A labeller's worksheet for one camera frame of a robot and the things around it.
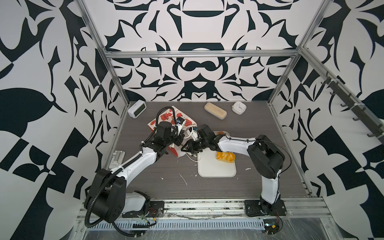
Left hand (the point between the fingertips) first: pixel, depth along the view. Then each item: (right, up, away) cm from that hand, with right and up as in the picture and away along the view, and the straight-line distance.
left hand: (183, 127), depth 84 cm
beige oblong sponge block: (+22, +11, +27) cm, 37 cm away
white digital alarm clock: (-34, +11, +23) cm, 43 cm away
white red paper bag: (+1, +3, -10) cm, 10 cm away
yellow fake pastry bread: (+25, -17, +3) cm, 31 cm away
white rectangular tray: (+14, -23, +5) cm, 28 cm away
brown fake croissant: (+24, -5, +16) cm, 29 cm away
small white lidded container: (+40, +13, +29) cm, 51 cm away
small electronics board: (+42, -45, -13) cm, 63 cm away
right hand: (0, -12, +2) cm, 12 cm away
